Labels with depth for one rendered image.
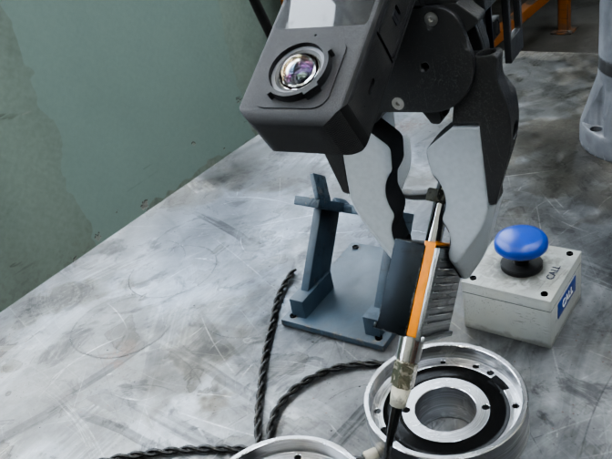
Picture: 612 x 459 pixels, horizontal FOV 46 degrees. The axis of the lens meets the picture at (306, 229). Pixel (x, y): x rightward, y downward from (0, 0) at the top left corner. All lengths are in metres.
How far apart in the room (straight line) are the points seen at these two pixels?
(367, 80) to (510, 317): 0.35
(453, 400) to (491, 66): 0.27
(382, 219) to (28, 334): 0.45
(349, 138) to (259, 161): 0.68
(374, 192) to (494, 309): 0.24
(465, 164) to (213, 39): 2.29
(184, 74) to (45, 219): 0.68
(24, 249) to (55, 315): 1.44
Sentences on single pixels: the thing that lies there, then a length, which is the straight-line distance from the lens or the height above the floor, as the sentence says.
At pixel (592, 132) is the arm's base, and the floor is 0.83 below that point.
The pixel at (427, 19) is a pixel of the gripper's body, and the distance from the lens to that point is 0.31.
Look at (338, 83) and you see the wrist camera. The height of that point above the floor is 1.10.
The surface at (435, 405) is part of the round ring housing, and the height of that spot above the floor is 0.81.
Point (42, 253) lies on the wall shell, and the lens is 2.22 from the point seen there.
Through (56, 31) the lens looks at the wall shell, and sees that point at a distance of 2.19.
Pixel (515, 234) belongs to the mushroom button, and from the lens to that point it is 0.57.
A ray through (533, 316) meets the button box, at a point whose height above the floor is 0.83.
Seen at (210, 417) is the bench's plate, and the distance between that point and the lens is 0.57.
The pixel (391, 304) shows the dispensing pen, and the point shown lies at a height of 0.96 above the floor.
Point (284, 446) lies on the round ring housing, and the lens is 0.48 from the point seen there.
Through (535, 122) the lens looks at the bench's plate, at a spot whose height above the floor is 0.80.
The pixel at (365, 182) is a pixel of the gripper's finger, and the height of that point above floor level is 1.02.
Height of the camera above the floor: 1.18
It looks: 30 degrees down
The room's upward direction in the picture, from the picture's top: 12 degrees counter-clockwise
